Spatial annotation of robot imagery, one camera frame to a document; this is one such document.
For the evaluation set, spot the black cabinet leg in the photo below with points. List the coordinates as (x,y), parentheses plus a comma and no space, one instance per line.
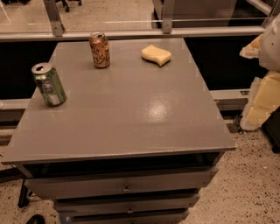
(23,200)

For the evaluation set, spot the bottom grey drawer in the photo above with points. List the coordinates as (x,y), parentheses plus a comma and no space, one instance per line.
(173,216)

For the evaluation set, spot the middle grey drawer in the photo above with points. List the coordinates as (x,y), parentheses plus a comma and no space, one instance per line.
(129,204)

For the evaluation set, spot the orange soda can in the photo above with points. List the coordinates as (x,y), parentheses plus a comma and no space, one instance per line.
(100,49)

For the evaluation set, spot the grey drawer cabinet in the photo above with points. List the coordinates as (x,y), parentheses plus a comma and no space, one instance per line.
(133,116)

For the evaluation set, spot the black shoe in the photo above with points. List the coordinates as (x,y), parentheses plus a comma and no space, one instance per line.
(36,219)

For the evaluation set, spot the yellow sponge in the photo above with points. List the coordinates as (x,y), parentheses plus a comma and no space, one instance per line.
(156,55)

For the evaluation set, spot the top grey drawer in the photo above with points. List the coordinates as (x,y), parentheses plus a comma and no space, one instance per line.
(120,183)

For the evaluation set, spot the metal railing frame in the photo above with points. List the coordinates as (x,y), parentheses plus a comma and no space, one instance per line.
(36,20)

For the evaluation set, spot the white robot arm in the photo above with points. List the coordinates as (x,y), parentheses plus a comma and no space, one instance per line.
(269,52)

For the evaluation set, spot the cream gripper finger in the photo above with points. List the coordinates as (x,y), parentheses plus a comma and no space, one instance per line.
(263,100)
(251,51)

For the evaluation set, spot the green soda can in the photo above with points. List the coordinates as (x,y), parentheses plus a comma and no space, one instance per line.
(49,84)

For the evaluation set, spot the grey drawer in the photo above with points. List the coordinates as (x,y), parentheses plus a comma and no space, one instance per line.
(173,216)
(120,183)
(129,204)

